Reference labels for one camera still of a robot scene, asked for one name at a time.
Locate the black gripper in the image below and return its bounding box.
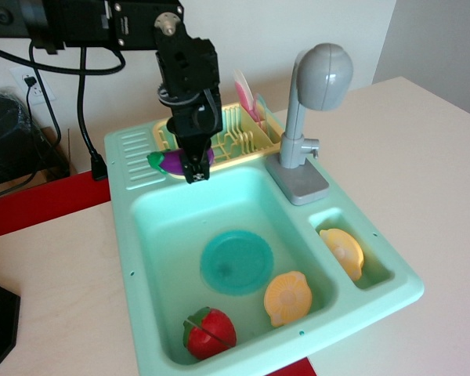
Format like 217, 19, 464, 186
154, 13, 222, 183

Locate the purple toy eggplant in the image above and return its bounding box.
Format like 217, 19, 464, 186
146, 147, 215, 175

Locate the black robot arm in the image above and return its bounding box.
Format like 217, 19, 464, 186
0, 1, 222, 183

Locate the teal toy plate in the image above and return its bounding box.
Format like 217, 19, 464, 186
200, 230, 274, 295

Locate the yellow dish rack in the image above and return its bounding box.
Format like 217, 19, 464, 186
152, 103, 284, 179

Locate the teal toy utensil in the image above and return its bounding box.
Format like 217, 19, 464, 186
253, 94, 272, 139

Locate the mint green toy sink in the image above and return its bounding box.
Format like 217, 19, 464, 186
105, 123, 424, 375

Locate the grey toy faucet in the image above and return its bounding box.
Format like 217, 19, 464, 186
266, 43, 353, 206

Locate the yellow lemon half in basin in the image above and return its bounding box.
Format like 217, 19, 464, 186
263, 271, 313, 327

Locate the red toy strawberry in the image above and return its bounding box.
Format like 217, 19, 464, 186
183, 307, 237, 360

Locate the yellow lemon half in side compartment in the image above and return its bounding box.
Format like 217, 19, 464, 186
319, 228, 364, 281

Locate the black bin with bag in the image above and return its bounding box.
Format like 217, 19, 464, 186
0, 89, 70, 185

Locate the white wall outlet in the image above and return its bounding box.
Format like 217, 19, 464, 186
9, 66, 56, 105

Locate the black power cable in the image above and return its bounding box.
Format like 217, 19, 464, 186
0, 41, 126, 201

